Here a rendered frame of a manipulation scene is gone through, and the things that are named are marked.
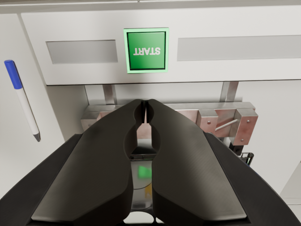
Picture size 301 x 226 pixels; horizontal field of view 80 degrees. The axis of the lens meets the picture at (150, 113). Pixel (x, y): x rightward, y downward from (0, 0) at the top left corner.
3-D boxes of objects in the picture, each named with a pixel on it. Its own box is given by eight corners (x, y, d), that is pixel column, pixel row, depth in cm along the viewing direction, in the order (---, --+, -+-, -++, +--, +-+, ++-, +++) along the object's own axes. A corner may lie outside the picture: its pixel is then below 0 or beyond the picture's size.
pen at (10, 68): (40, 143, 31) (9, 62, 23) (34, 143, 31) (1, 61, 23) (43, 139, 32) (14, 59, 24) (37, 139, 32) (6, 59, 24)
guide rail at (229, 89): (204, 195, 66) (207, 203, 63) (199, 195, 66) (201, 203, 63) (238, 56, 38) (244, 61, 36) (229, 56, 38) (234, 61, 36)
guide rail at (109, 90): (130, 196, 66) (130, 204, 63) (125, 196, 66) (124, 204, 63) (111, 59, 39) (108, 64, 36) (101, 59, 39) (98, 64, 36)
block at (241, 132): (242, 136, 43) (248, 145, 40) (228, 137, 43) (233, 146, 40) (252, 108, 38) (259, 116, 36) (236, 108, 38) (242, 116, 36)
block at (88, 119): (105, 140, 43) (103, 149, 40) (91, 140, 43) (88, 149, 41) (100, 111, 39) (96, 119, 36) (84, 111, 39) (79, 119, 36)
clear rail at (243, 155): (251, 154, 45) (254, 159, 44) (99, 158, 45) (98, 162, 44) (253, 150, 44) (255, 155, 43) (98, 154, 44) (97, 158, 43)
